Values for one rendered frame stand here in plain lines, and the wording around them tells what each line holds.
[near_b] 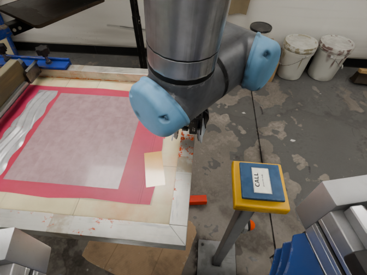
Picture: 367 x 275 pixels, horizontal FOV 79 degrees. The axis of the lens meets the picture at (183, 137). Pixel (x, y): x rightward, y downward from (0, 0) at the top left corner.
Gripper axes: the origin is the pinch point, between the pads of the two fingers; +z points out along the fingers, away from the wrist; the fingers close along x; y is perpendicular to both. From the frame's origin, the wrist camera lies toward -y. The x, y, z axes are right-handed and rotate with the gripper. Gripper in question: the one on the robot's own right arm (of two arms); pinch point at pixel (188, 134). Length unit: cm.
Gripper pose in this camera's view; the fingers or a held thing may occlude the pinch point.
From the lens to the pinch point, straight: 63.2
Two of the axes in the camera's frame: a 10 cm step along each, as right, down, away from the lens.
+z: 0.0, 6.3, 7.7
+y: -0.9, 7.7, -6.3
